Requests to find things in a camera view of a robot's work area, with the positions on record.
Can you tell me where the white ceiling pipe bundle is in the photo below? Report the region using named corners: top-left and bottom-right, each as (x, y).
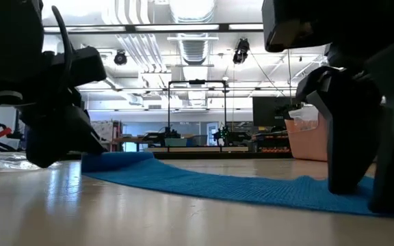
top-left (109, 0), bottom-right (168, 73)

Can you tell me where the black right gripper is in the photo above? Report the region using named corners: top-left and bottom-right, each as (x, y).
top-left (323, 0), bottom-right (394, 79)

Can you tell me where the teal box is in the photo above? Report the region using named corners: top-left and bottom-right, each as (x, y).
top-left (164, 137), bottom-right (188, 147)

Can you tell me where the orange plastic bin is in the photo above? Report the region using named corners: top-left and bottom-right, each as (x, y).
top-left (285, 118), bottom-right (330, 162)

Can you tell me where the thin hanging cable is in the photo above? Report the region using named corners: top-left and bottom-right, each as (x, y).
top-left (287, 49), bottom-right (293, 105)

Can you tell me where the white patterned board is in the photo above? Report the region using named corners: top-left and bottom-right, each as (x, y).
top-left (92, 119), bottom-right (114, 141)

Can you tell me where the blue elastic bandage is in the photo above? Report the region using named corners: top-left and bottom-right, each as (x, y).
top-left (81, 151), bottom-right (394, 219)

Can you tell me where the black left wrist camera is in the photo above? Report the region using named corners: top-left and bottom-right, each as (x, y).
top-left (68, 46), bottom-right (107, 88)

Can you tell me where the black aluminium rig frame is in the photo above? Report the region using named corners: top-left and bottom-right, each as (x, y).
top-left (42, 21), bottom-right (293, 161)

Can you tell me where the silver ribbed ventilation duct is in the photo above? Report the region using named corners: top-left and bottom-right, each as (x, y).
top-left (168, 0), bottom-right (218, 107)

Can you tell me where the black background rig frame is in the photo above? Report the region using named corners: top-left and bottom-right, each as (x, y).
top-left (144, 79), bottom-right (250, 154)

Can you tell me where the white rectangular air duct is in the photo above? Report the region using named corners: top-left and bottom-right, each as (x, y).
top-left (77, 77), bottom-right (143, 105)

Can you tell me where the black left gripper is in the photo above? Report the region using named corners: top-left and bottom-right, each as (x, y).
top-left (0, 51), bottom-right (107, 169)

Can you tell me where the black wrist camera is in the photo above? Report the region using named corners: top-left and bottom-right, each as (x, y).
top-left (261, 0), bottom-right (334, 54)
top-left (68, 46), bottom-right (107, 88)

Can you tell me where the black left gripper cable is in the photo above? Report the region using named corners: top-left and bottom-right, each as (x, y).
top-left (51, 5), bottom-right (75, 90)

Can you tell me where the black hanging cable reel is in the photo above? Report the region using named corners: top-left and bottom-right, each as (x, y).
top-left (113, 50), bottom-right (129, 66)
top-left (232, 38), bottom-right (251, 65)

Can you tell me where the large black monitor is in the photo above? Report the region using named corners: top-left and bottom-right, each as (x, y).
top-left (252, 96), bottom-right (301, 128)

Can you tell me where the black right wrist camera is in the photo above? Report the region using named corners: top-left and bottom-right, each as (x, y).
top-left (261, 0), bottom-right (334, 54)

